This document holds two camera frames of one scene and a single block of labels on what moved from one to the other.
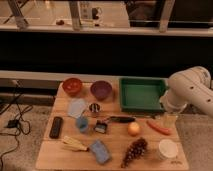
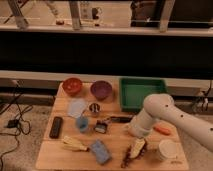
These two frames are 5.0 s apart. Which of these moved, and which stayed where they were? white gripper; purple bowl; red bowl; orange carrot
Moved: white gripper
Stayed: red bowl; purple bowl; orange carrot
